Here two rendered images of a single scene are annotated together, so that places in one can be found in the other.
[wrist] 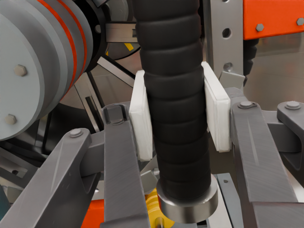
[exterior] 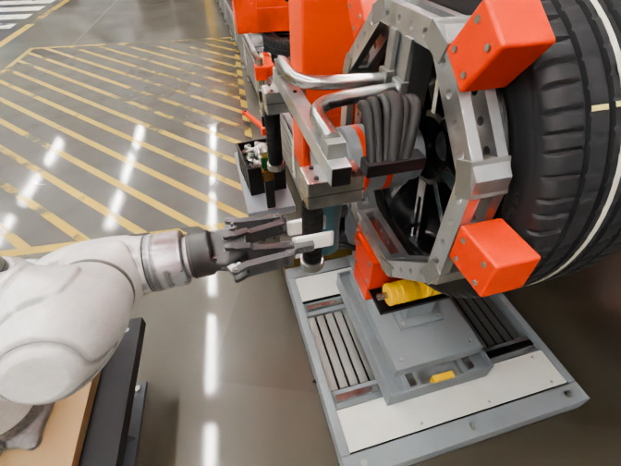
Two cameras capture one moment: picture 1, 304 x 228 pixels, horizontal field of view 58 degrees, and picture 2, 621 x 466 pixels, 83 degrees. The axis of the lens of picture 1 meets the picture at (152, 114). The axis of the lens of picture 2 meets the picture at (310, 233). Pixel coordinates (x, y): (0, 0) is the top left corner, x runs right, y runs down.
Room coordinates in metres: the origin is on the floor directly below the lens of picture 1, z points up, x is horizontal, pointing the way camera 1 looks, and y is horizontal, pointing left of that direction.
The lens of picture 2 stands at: (0.00, -0.43, 1.24)
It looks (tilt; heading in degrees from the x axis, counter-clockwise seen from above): 43 degrees down; 70
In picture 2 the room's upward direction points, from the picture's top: straight up
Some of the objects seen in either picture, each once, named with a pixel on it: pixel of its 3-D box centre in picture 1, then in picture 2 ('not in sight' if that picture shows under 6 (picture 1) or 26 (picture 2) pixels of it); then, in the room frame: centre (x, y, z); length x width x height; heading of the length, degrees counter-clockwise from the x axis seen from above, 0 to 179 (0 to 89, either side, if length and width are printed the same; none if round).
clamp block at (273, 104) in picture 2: not in sight; (284, 97); (0.21, 0.32, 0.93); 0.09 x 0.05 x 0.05; 176
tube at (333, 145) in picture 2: not in sight; (371, 92); (0.28, 0.05, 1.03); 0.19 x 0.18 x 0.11; 176
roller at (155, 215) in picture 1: (159, 178); (429, 285); (0.50, 0.01, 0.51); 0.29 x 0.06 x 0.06; 176
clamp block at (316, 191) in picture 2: not in sight; (331, 183); (0.19, -0.02, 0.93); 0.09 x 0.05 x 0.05; 176
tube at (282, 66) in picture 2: not in sight; (331, 53); (0.29, 0.24, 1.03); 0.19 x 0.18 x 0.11; 176
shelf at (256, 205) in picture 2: not in sight; (261, 178); (0.22, 0.74, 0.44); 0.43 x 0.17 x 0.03; 86
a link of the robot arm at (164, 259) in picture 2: not in sight; (170, 259); (-0.08, 0.00, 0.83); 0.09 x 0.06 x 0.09; 86
